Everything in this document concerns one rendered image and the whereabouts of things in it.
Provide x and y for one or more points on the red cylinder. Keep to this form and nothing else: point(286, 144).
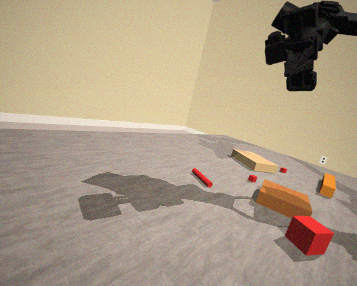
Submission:
point(202, 177)

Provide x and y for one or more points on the orange square block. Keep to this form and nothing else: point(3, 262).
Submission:
point(284, 200)

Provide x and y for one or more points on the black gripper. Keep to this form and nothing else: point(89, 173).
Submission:
point(303, 49)

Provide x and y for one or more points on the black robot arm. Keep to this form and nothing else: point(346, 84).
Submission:
point(331, 17)

